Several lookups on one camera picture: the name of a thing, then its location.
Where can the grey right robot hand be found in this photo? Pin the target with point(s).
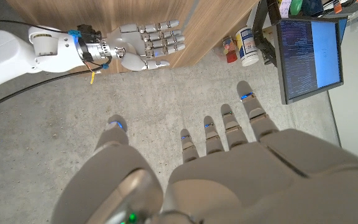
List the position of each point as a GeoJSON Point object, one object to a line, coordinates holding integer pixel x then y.
{"type": "Point", "coordinates": [135, 43]}

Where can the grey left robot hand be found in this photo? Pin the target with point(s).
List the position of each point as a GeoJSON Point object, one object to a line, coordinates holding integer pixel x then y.
{"type": "Point", "coordinates": [244, 186]}

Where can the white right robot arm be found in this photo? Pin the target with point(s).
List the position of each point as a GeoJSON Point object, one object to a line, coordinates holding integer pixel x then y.
{"type": "Point", "coordinates": [5, 56]}

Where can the red snack jar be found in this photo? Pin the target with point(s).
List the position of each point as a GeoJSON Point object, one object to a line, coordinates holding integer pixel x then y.
{"type": "Point", "coordinates": [229, 49]}

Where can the white wipes canister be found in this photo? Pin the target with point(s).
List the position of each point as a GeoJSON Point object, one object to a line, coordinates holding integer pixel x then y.
{"type": "Point", "coordinates": [247, 46]}

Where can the black computer monitor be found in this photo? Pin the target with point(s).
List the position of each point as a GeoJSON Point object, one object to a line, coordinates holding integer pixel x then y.
{"type": "Point", "coordinates": [309, 56]}

